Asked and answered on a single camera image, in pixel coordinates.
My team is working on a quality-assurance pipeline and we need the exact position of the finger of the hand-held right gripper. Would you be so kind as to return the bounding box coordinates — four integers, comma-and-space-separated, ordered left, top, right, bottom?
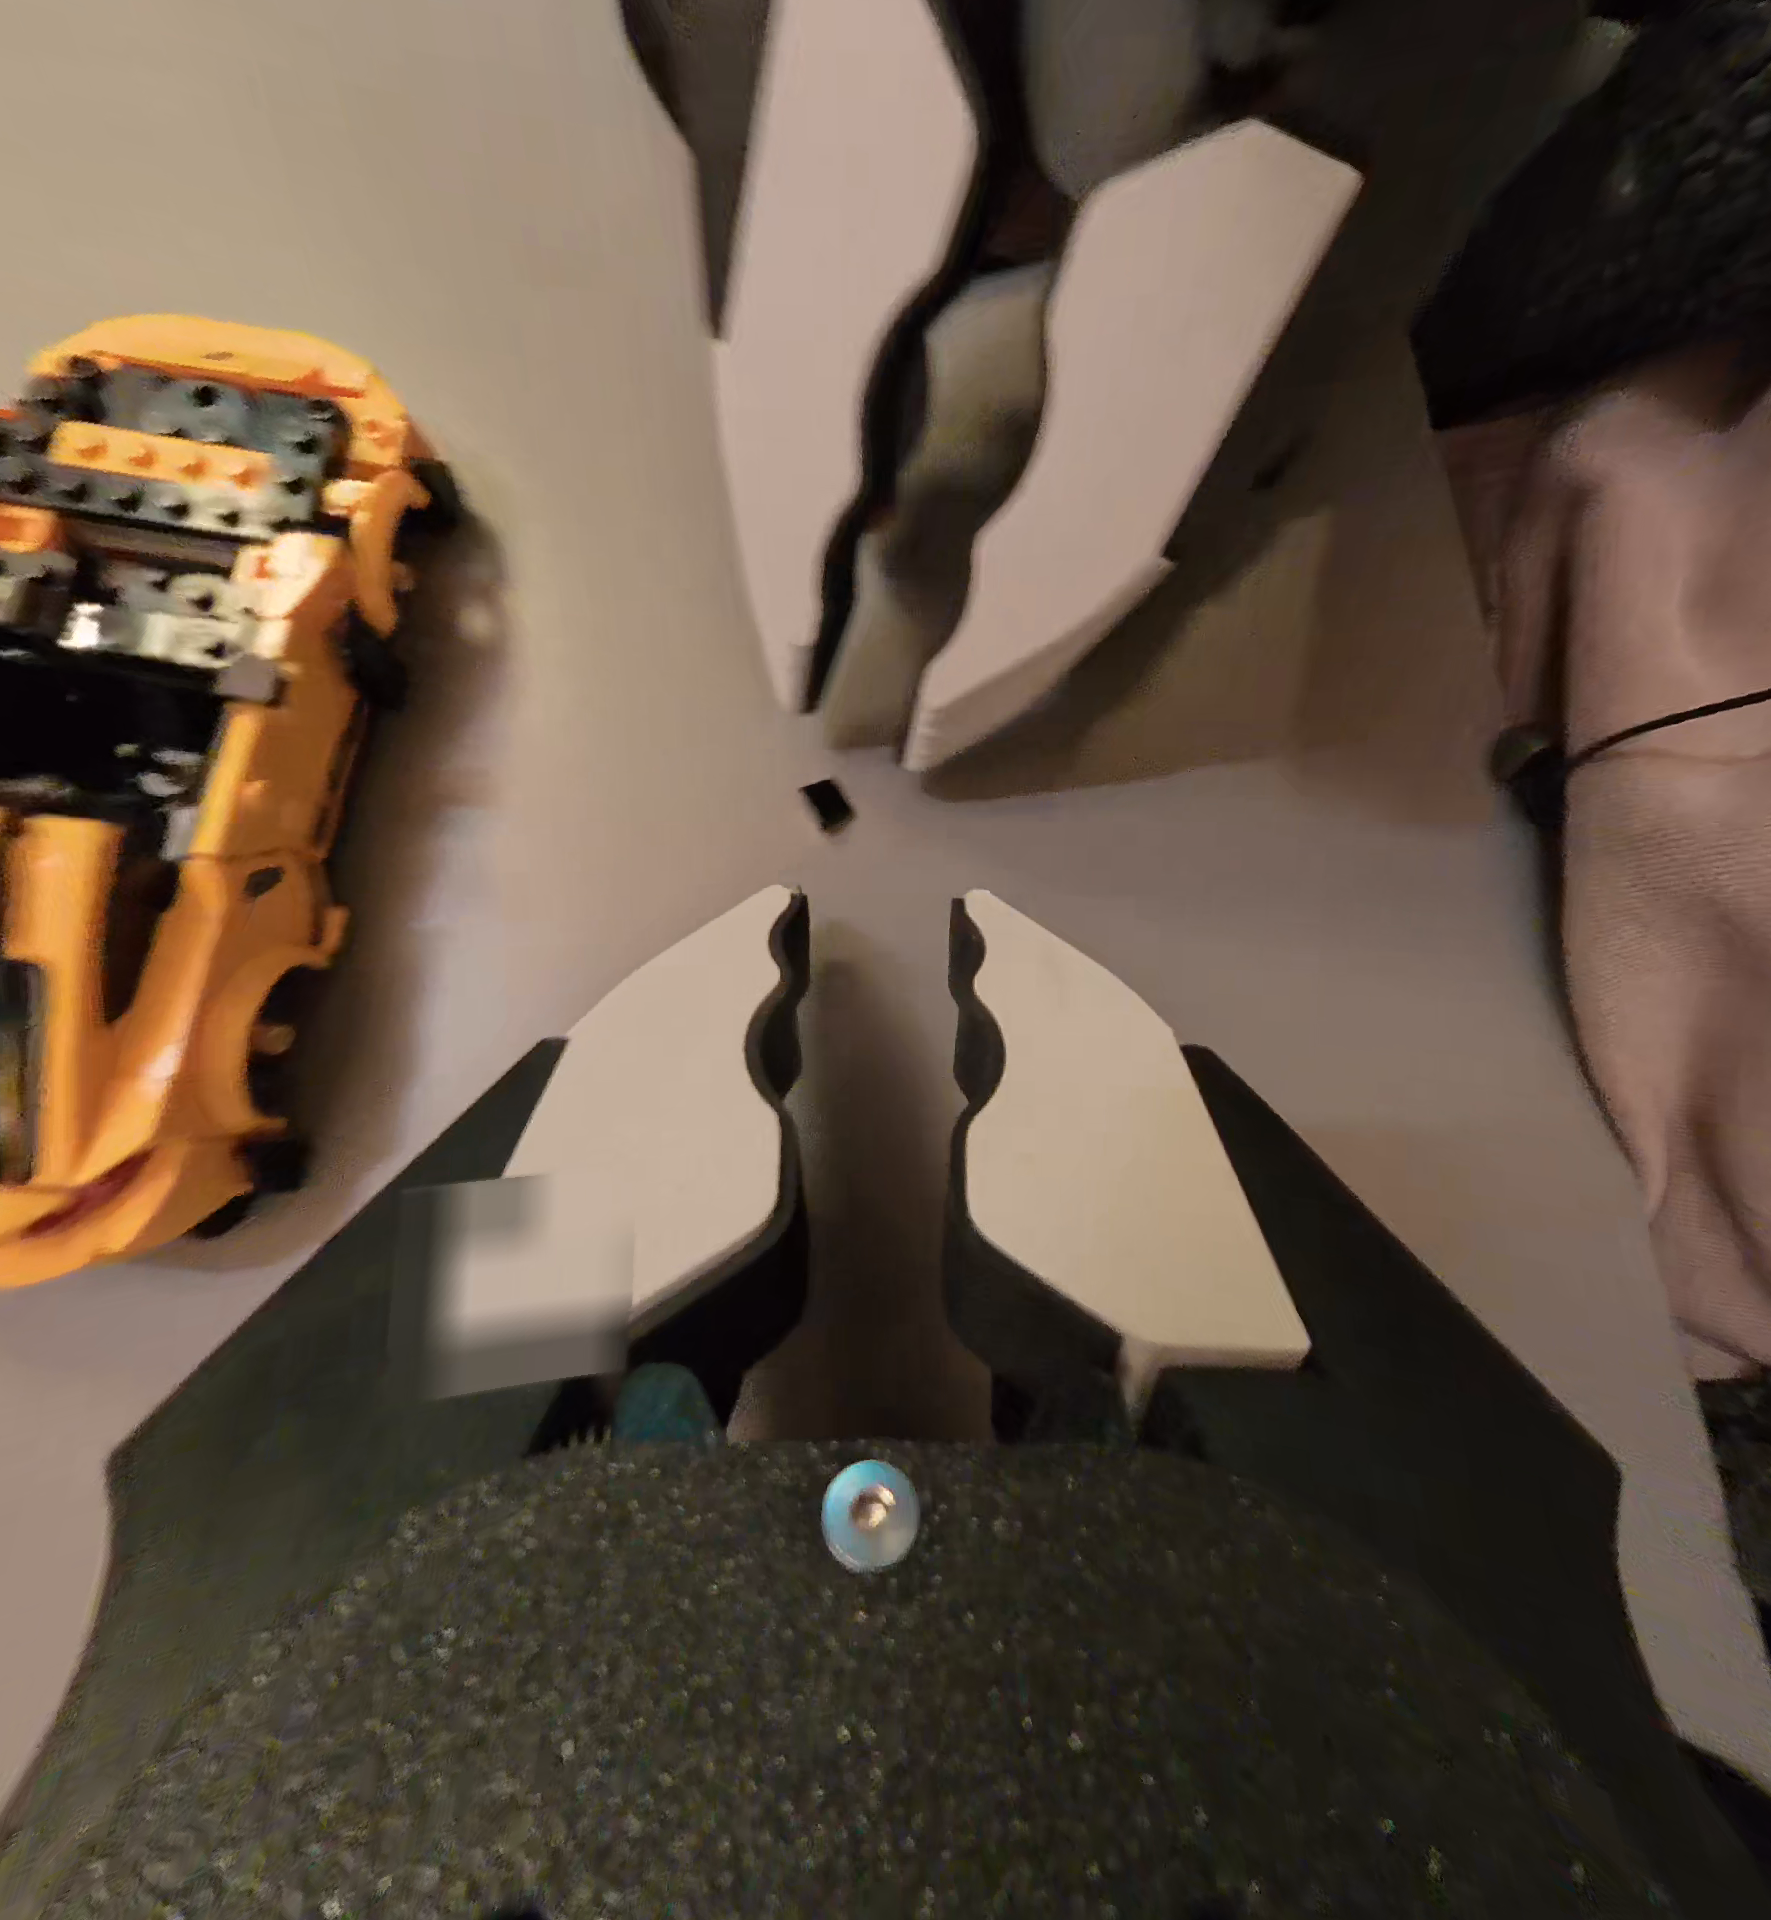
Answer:
898, 118, 1365, 776
707, 0, 1016, 719

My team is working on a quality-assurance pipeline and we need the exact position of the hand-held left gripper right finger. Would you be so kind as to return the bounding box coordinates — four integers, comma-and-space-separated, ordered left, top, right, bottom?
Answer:
944, 888, 1313, 1387

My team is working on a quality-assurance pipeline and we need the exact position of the orange lego car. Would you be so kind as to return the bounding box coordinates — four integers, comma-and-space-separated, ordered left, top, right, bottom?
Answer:
0, 313, 469, 1296

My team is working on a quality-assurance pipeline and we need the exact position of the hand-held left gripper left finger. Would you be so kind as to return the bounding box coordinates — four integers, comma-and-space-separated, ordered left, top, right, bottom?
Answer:
502, 881, 813, 1358

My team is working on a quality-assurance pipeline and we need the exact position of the person's dark fleece jacket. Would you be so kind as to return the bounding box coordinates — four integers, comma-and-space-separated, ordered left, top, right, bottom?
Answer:
1407, 0, 1771, 438

